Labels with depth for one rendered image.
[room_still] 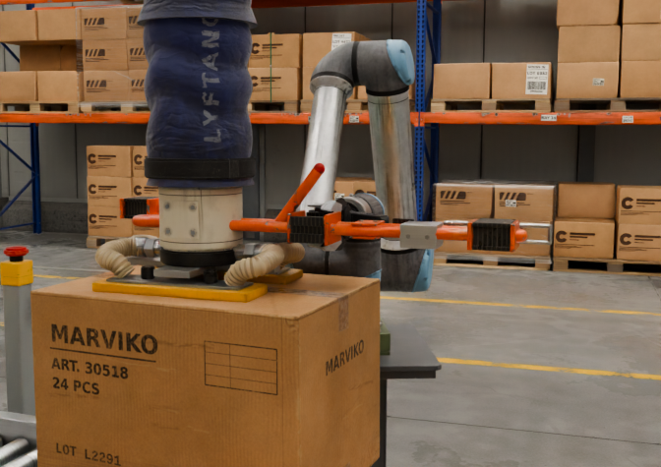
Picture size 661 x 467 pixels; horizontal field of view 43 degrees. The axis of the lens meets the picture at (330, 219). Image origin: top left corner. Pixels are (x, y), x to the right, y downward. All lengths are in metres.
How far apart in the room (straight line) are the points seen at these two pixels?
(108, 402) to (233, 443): 0.28
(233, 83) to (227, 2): 0.15
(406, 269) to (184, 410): 0.98
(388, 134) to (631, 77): 6.61
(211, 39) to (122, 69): 8.37
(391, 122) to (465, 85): 6.56
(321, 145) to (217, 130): 0.49
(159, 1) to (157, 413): 0.78
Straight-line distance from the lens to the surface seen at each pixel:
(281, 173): 10.60
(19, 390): 2.69
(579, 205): 9.18
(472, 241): 1.52
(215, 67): 1.64
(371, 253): 1.90
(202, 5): 1.63
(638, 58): 8.73
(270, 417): 1.51
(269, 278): 1.73
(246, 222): 1.66
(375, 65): 2.16
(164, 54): 1.65
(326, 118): 2.10
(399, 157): 2.25
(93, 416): 1.73
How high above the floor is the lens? 1.38
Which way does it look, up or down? 6 degrees down
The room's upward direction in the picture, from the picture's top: straight up
